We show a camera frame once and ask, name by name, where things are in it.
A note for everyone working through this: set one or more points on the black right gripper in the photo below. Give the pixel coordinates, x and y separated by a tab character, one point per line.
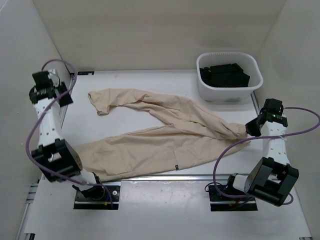
250	128

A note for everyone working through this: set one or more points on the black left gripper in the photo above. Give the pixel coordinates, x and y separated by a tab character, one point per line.
67	100

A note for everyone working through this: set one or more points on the beige trousers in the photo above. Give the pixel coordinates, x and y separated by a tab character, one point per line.
191	135

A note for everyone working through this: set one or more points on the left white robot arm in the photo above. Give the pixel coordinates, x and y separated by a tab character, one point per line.
59	161

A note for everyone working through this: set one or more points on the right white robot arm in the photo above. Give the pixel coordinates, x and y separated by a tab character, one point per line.
272	179

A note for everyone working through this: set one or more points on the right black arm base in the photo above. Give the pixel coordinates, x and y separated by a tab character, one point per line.
221	203

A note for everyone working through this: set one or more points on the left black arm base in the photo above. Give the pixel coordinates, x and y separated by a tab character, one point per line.
98	198

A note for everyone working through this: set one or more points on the folded black trousers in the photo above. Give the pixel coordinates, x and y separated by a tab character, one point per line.
225	76

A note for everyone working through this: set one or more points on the white plastic basket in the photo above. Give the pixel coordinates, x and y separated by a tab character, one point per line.
244	60

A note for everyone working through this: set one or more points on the white front cover board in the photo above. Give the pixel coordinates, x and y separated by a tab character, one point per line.
155	210

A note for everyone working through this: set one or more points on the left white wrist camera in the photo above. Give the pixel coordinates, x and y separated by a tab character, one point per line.
53	75

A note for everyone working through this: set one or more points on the aluminium table frame rail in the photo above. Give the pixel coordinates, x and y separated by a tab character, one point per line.
81	123

